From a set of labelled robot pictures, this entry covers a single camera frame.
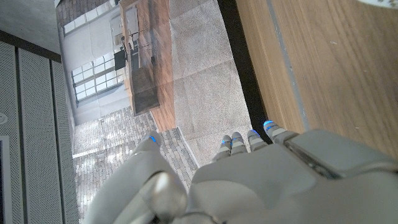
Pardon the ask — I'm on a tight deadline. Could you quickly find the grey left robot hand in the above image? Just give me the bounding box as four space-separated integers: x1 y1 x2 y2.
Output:
83 120 398 224

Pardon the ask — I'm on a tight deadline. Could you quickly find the white paper plate gold rim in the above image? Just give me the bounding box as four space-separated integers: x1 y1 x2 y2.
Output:
356 0 398 9

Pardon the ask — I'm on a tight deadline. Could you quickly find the wooden table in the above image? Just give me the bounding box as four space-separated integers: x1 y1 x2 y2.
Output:
266 0 311 131

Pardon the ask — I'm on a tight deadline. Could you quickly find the printed room backdrop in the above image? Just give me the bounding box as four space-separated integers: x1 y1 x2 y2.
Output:
55 0 269 220

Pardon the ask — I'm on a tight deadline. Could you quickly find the grey perforated wall panel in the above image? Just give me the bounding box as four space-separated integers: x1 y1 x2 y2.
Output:
0 29 80 224

